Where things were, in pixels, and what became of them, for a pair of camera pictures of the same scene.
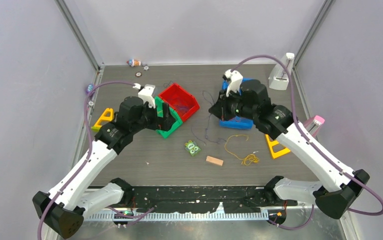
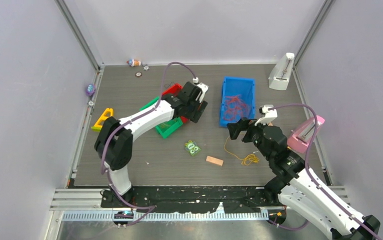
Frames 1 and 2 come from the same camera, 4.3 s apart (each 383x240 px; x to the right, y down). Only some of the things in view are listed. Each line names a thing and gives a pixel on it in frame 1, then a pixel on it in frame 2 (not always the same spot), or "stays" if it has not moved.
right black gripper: (220, 108) → (235, 128)
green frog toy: (191, 147) stays
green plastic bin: (177, 123) stays
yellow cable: (247, 160) stays
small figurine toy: (133, 62) stays
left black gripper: (163, 123) → (194, 116)
